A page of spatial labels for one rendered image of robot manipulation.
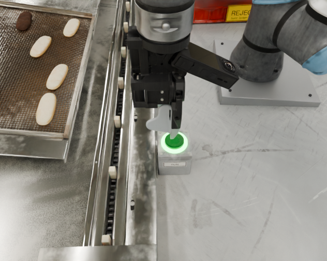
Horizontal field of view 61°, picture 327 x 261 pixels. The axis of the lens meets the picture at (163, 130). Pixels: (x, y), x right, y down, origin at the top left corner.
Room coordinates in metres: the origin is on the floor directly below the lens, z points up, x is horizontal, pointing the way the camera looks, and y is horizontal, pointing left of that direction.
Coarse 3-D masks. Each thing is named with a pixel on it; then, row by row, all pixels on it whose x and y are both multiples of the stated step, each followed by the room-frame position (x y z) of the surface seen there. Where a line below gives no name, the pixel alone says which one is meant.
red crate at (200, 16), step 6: (198, 12) 0.94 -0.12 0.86; (204, 12) 0.94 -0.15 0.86; (210, 12) 0.93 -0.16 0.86; (216, 12) 0.94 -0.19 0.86; (222, 12) 0.94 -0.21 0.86; (198, 18) 0.94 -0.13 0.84; (204, 18) 0.94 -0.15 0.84; (210, 18) 0.94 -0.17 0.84; (216, 18) 0.94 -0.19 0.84; (222, 18) 0.95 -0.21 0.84
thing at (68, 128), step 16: (0, 0) 0.85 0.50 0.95; (0, 16) 0.78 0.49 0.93; (32, 16) 0.81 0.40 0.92; (48, 16) 0.82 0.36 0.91; (64, 16) 0.84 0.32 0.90; (80, 16) 0.85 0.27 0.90; (16, 32) 0.71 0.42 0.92; (32, 32) 0.73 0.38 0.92; (16, 48) 0.64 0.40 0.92; (64, 48) 0.67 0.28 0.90; (80, 48) 0.68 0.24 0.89; (0, 64) 0.57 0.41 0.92; (16, 64) 0.58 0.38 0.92; (80, 64) 0.61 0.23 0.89; (0, 80) 0.51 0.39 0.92; (64, 80) 0.54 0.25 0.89; (80, 80) 0.53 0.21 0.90; (32, 96) 0.47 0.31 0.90; (16, 112) 0.42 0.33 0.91; (32, 112) 0.42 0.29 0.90; (0, 128) 0.37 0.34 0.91; (32, 128) 0.38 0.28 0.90; (48, 128) 0.38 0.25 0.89
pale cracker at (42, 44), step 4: (44, 36) 0.70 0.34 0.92; (48, 36) 0.71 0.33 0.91; (40, 40) 0.68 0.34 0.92; (44, 40) 0.68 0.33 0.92; (48, 40) 0.68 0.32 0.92; (36, 44) 0.66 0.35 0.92; (40, 44) 0.66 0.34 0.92; (44, 44) 0.66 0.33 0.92; (48, 44) 0.67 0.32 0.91; (32, 48) 0.64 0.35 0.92; (36, 48) 0.64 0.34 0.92; (40, 48) 0.64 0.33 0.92; (44, 48) 0.65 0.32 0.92; (32, 52) 0.62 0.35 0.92; (36, 52) 0.63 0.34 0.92; (40, 52) 0.63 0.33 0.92; (36, 56) 0.61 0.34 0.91
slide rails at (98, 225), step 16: (128, 64) 0.66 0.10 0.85; (112, 80) 0.59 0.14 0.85; (128, 80) 0.59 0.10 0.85; (112, 96) 0.53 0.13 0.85; (128, 96) 0.53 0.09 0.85; (112, 112) 0.47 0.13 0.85; (128, 112) 0.47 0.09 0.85; (112, 128) 0.42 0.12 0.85; (128, 128) 0.42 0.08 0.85; (96, 208) 0.22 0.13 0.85; (96, 224) 0.19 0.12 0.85; (96, 240) 0.16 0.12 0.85; (112, 240) 0.16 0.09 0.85
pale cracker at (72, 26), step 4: (72, 20) 0.80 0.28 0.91; (76, 20) 0.81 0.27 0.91; (68, 24) 0.78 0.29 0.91; (72, 24) 0.78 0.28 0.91; (76, 24) 0.79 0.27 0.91; (64, 28) 0.76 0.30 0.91; (68, 28) 0.76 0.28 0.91; (72, 28) 0.76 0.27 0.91; (76, 28) 0.77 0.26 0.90; (64, 32) 0.74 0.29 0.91; (68, 32) 0.74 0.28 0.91; (72, 32) 0.74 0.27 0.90; (68, 36) 0.73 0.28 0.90
